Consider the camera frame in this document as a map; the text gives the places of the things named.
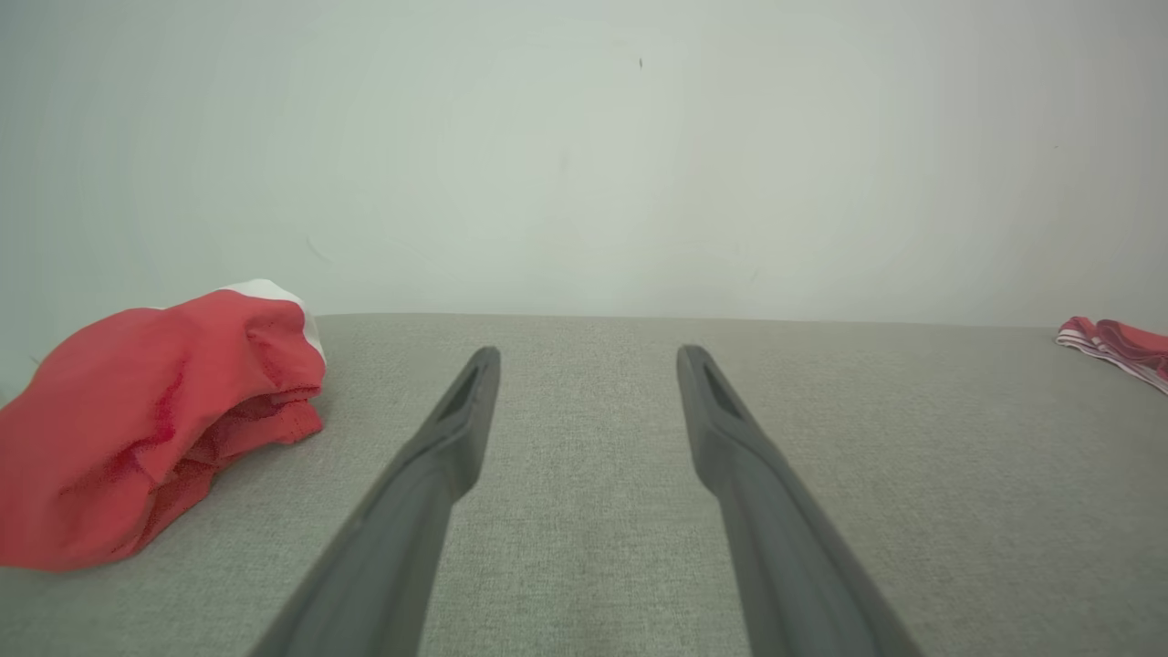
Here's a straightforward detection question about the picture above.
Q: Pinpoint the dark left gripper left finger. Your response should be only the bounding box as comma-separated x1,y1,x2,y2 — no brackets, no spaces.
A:
249,346,502,657

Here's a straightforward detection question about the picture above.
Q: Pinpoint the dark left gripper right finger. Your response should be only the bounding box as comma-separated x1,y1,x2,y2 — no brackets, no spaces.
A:
676,344,924,657

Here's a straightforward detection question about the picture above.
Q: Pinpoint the red and white garment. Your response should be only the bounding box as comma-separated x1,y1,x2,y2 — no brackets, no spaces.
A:
0,279,328,573

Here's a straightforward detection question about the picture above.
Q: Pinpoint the red white striped garment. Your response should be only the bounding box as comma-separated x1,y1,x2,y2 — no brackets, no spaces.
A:
1056,316,1168,396

